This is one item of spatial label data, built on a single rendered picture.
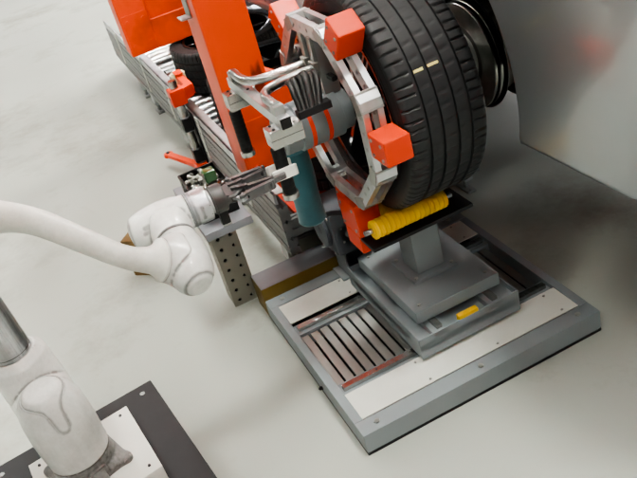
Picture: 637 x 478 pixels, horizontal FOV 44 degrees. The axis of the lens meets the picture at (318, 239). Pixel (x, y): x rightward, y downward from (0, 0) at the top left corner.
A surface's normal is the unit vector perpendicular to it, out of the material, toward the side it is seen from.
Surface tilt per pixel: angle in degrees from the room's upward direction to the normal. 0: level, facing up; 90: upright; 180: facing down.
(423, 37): 52
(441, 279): 0
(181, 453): 0
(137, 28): 90
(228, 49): 90
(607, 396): 0
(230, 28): 90
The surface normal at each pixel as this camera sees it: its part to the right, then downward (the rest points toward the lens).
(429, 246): 0.40, 0.41
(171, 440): -0.24, -0.82
